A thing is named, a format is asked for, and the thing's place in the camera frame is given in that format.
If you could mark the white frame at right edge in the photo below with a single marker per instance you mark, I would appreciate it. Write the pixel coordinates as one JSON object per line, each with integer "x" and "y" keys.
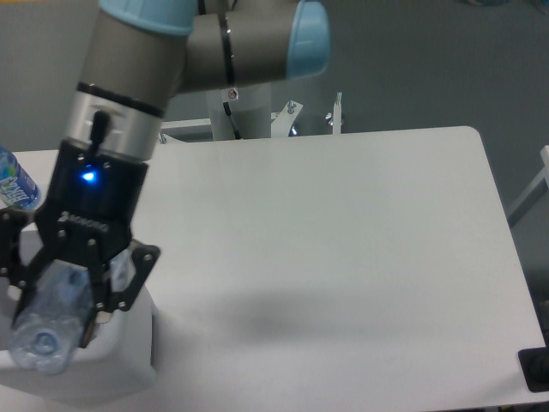
{"x": 533, "y": 192}

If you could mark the black object at table edge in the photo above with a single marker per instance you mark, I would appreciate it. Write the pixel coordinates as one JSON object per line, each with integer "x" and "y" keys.
{"x": 534, "y": 364}

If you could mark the blue labelled water bottle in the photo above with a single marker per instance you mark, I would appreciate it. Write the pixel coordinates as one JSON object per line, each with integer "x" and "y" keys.
{"x": 18, "y": 189}

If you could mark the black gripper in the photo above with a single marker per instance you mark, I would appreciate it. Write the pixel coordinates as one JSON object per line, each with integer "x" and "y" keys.
{"x": 84, "y": 220}

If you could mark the white pedestal base frame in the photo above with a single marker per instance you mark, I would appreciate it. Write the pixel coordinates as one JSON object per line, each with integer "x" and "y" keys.
{"x": 282, "y": 124}

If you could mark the clear crushed plastic bottle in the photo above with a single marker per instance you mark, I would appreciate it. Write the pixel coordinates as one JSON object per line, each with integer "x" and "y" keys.
{"x": 50, "y": 329}

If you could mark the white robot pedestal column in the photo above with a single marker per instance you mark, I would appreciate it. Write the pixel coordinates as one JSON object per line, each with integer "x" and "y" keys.
{"x": 240, "y": 112}

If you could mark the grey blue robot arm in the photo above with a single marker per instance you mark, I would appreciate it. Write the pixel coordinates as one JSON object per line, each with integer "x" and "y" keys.
{"x": 142, "y": 53}

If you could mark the white trash can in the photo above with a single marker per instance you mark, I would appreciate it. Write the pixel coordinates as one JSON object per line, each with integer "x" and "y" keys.
{"x": 119, "y": 361}

